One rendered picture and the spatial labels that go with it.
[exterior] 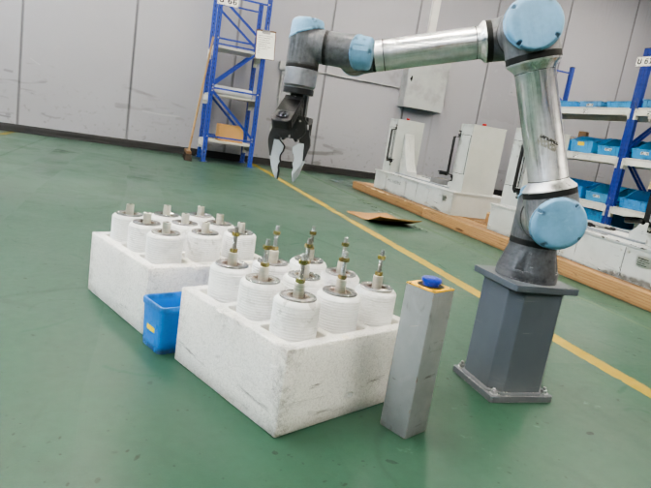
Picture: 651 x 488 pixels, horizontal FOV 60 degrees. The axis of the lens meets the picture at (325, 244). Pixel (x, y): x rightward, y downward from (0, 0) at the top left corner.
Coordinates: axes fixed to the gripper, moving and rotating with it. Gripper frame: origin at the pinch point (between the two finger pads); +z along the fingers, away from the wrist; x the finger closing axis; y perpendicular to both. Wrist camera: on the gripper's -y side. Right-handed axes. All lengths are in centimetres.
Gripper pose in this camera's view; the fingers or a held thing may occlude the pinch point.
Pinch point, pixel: (284, 174)
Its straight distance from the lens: 134.6
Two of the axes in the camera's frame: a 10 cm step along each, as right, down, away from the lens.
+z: -1.5, 9.7, 2.0
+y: 1.5, -1.7, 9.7
